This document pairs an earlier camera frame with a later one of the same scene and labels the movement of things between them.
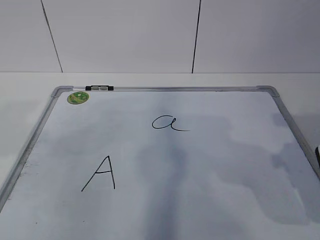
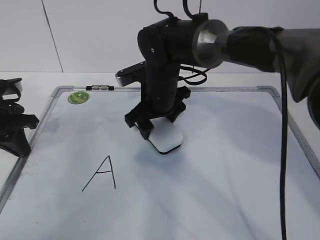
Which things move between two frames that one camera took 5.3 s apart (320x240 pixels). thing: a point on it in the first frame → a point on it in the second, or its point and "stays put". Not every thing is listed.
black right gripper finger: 317,153 → 144,126
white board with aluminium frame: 165,162 stays put
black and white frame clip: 99,88 stays put
